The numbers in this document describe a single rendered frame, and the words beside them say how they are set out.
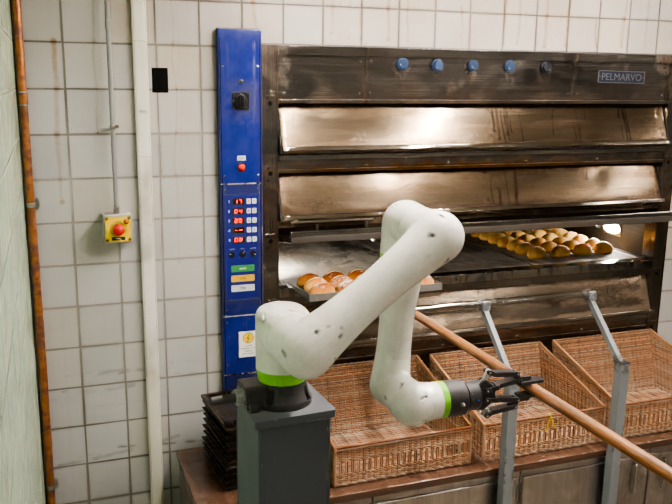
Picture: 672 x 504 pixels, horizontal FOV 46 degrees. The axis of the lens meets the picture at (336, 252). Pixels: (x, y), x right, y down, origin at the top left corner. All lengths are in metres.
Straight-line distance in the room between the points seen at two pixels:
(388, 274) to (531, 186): 1.79
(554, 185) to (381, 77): 0.93
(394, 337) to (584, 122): 1.84
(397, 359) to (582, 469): 1.45
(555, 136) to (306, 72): 1.13
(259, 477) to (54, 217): 1.35
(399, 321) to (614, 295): 2.00
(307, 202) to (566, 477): 1.46
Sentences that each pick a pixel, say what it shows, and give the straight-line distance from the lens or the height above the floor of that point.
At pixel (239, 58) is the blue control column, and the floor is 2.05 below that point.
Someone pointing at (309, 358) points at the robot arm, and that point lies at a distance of 1.74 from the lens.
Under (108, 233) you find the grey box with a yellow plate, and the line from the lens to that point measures 2.87.
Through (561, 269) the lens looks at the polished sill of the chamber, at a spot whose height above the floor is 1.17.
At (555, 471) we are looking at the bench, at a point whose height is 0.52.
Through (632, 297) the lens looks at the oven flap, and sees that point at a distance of 3.95.
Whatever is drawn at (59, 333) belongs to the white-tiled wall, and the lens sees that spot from 3.03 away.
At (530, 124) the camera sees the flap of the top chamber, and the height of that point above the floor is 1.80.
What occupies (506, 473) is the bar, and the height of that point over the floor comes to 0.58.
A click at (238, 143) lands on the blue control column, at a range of 2.94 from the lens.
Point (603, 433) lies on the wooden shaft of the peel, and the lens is 1.96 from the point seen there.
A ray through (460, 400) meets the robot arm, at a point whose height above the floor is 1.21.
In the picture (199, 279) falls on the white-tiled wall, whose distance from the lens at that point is 3.02.
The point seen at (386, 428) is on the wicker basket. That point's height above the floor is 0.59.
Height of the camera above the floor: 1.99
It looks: 12 degrees down
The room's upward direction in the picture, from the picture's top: 1 degrees clockwise
